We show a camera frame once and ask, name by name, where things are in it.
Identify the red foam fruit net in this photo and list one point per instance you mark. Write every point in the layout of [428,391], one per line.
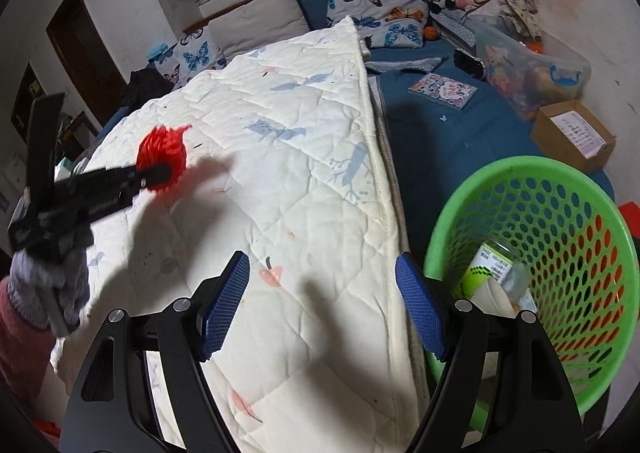
[161,157]

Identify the green plastic mesh basket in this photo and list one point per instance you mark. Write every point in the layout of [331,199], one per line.
[576,247]

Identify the grey gloved left hand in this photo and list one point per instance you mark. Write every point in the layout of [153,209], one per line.
[51,294]

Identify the grey plain pillow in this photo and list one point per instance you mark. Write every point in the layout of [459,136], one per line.
[256,24]

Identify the black small device on bed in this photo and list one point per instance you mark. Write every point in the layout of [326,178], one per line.
[469,64]

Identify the butterfly print pillow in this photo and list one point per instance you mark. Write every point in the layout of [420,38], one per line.
[191,55]
[383,23]

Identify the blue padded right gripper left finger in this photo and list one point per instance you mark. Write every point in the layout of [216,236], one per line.
[220,304]

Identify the brown cardboard box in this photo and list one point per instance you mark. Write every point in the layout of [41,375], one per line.
[568,132]

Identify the dark wooden door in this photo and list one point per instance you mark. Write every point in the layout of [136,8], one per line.
[85,59]

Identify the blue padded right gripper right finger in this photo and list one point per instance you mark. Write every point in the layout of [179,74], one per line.
[422,305]

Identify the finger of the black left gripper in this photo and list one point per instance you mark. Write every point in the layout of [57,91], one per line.
[105,191]

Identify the white quilted table cover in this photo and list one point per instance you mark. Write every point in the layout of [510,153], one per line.
[284,163]

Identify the red plastic stool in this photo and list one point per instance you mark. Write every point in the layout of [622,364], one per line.
[630,212]

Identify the colourful picture book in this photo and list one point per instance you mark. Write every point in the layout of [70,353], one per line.
[443,90]

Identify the clear plastic storage bin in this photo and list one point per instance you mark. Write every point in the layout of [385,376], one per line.
[528,75]

